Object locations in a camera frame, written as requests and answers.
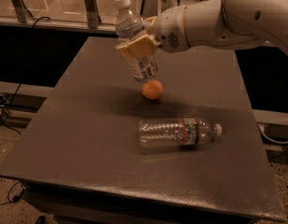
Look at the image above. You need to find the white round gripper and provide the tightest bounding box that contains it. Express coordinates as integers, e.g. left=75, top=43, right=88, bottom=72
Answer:
left=116, top=6, right=189, bottom=59

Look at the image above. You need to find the blue label plastic water bottle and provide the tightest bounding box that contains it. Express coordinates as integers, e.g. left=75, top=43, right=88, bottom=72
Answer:
left=115, top=0, right=158, bottom=82

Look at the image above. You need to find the clear red label plastic bottle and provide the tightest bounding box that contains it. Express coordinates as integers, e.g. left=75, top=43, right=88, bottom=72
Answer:
left=138, top=117, right=223, bottom=148

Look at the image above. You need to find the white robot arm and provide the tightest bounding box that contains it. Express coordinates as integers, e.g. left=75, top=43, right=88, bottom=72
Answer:
left=116, top=0, right=288, bottom=59

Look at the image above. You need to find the orange fruit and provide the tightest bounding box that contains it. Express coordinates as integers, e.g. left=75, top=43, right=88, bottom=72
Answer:
left=142, top=80, right=163, bottom=100

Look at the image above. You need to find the metal window rail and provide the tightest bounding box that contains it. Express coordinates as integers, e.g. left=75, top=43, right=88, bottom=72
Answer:
left=0, top=17, right=117, bottom=35

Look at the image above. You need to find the middle metal railing bracket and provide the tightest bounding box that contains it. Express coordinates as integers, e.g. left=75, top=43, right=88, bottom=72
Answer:
left=84, top=0, right=101, bottom=29

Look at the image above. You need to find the metal railing bracket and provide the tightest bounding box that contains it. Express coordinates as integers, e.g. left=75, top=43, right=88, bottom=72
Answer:
left=84, top=0, right=101, bottom=29
left=11, top=0, right=33, bottom=23

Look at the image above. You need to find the black cable on left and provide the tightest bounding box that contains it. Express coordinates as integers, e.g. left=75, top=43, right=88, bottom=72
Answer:
left=0, top=15, right=52, bottom=136

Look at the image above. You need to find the left metal railing bracket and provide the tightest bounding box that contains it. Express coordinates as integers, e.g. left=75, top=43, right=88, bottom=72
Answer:
left=11, top=0, right=33, bottom=23

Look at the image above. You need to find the white cable on right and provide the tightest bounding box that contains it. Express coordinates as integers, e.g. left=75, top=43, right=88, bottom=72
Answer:
left=258, top=124, right=288, bottom=146

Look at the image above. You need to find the black floor cable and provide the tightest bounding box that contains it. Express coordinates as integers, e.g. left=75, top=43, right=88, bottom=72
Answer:
left=0, top=180, right=27, bottom=207

